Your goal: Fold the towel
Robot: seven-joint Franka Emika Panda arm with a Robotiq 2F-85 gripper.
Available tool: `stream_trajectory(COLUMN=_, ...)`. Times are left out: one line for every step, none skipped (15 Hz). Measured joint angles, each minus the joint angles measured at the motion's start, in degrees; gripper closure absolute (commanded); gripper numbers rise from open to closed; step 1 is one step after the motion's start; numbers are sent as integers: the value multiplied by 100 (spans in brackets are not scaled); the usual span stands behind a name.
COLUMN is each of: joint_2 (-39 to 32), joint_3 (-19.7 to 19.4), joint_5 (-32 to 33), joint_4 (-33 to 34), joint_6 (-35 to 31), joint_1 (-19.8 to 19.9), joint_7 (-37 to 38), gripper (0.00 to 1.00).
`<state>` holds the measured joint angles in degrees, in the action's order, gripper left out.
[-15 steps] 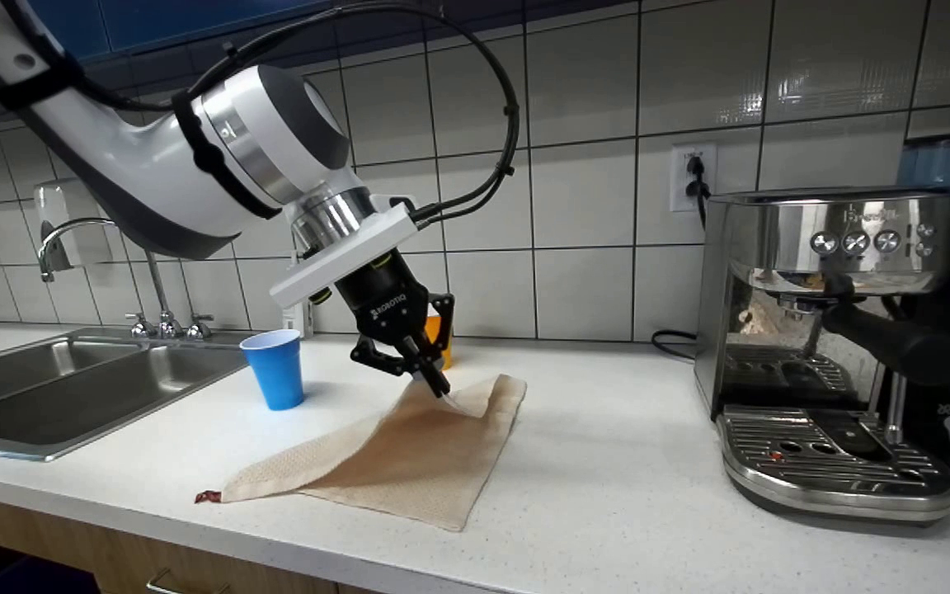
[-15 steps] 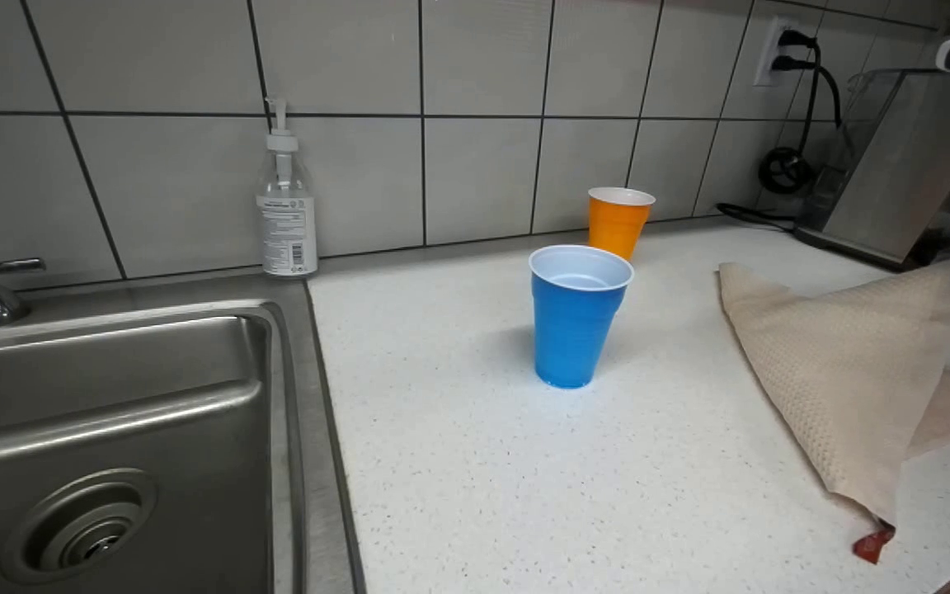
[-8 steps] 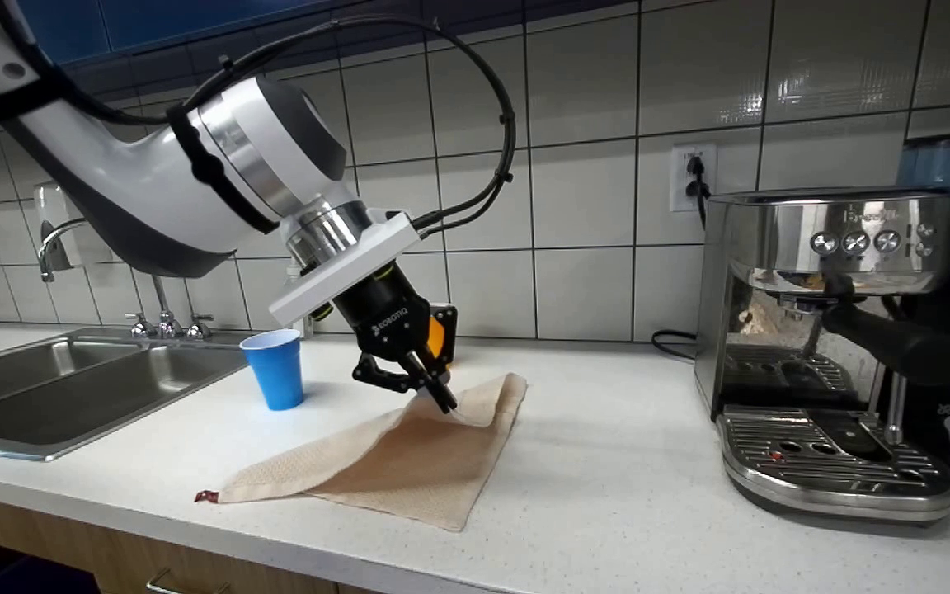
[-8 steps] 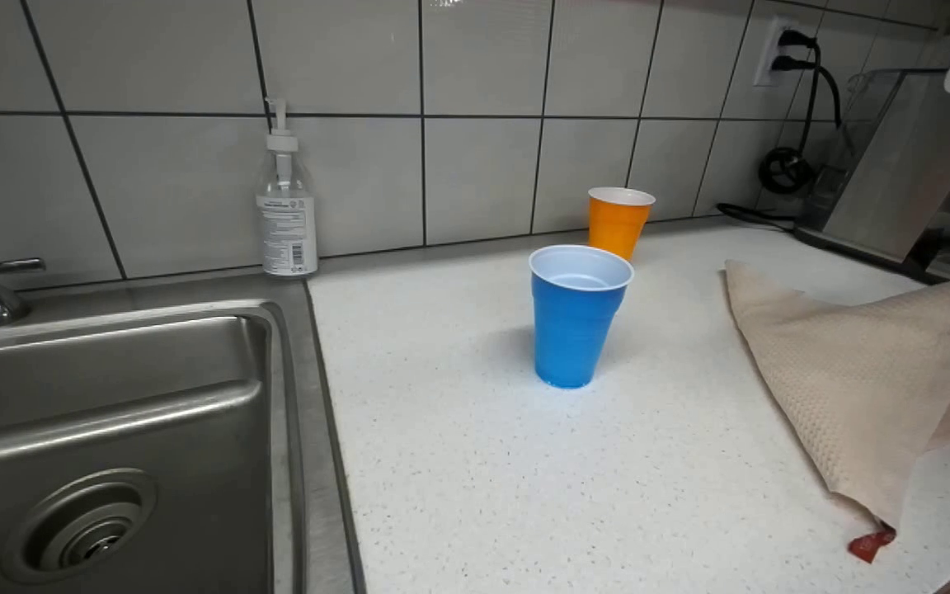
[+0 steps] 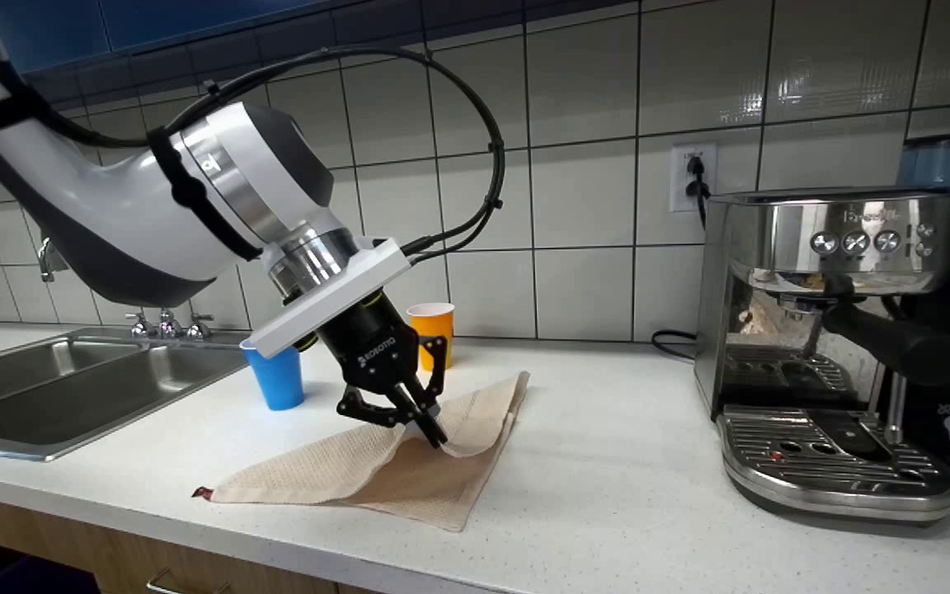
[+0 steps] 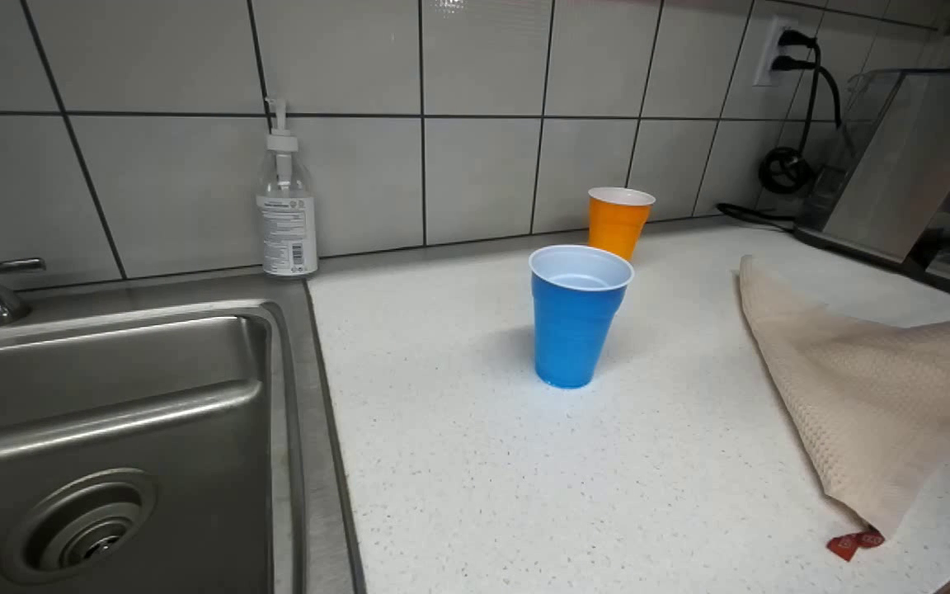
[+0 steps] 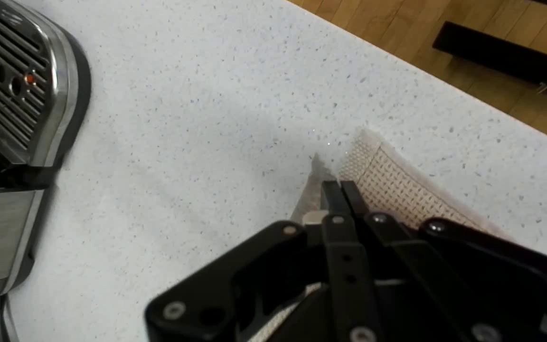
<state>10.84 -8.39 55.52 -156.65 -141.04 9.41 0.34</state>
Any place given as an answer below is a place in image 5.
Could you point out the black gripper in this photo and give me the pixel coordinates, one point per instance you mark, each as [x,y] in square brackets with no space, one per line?
[371,342]

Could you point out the beige cloth towel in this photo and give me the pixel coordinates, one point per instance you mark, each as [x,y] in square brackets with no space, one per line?
[429,484]

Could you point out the orange plastic cup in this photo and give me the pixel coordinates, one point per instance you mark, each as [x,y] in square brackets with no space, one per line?
[436,320]

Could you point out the blue plastic cup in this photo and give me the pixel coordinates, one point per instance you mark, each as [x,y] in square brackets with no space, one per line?
[275,382]

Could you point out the chrome faucet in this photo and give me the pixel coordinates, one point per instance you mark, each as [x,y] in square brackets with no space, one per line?
[168,329]

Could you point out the wooden base cabinet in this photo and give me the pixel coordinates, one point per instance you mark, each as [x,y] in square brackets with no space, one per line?
[113,556]

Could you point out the stainless steel sink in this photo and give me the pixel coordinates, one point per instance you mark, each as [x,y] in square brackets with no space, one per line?
[56,396]

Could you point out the stainless steel espresso machine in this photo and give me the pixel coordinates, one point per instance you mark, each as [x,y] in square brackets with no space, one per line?
[817,449]

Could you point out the blue upper cabinet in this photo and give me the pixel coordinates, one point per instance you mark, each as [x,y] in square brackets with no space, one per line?
[113,22]

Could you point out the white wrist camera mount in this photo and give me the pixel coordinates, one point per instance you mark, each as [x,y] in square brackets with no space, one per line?
[330,298]

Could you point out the white wall outlet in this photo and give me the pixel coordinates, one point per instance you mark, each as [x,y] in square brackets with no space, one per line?
[678,176]

